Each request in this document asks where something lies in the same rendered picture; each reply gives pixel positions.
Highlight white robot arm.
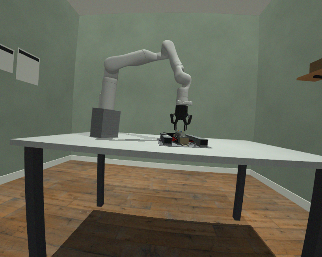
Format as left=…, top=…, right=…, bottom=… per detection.
left=98, top=40, right=192, bottom=110

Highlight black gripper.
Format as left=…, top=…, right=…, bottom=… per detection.
left=170, top=105, right=192, bottom=131

